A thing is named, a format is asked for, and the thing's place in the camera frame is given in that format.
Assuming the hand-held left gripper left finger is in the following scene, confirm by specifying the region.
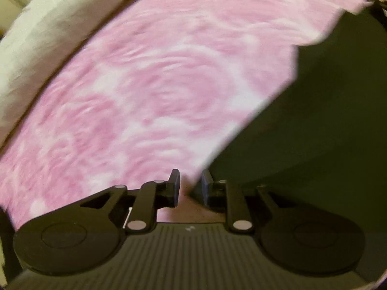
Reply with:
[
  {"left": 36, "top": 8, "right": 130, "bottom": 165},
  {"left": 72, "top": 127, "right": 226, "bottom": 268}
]
[{"left": 79, "top": 169, "right": 181, "bottom": 235}]

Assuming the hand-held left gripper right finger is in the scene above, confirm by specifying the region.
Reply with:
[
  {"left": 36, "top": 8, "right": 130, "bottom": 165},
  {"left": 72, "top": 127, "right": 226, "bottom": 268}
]
[{"left": 201, "top": 169, "right": 291, "bottom": 235}]

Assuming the black long-sleeve sweater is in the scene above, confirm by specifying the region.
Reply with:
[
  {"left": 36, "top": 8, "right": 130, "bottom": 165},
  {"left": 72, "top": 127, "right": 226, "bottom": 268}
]
[{"left": 189, "top": 4, "right": 387, "bottom": 242}]

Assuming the pink floral bed sheet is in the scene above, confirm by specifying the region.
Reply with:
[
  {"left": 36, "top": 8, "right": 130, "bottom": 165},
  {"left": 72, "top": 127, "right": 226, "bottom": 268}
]
[{"left": 0, "top": 0, "right": 375, "bottom": 227}]

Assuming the white ribbed quilt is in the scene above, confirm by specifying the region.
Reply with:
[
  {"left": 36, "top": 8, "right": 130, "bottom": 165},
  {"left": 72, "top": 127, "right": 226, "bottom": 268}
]
[{"left": 0, "top": 0, "right": 171, "bottom": 147}]

